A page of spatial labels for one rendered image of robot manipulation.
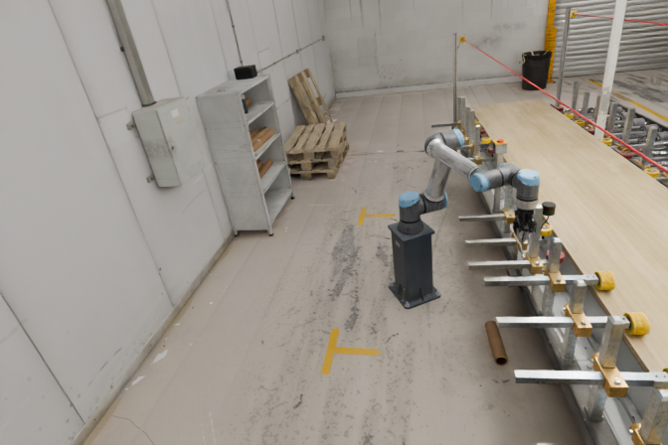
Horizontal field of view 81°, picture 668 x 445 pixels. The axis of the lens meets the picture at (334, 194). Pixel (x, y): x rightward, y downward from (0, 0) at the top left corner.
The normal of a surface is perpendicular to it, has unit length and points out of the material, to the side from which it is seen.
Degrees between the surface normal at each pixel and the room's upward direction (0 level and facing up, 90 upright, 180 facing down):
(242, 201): 90
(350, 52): 90
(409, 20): 90
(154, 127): 90
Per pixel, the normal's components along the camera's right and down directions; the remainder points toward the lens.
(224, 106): -0.18, 0.46
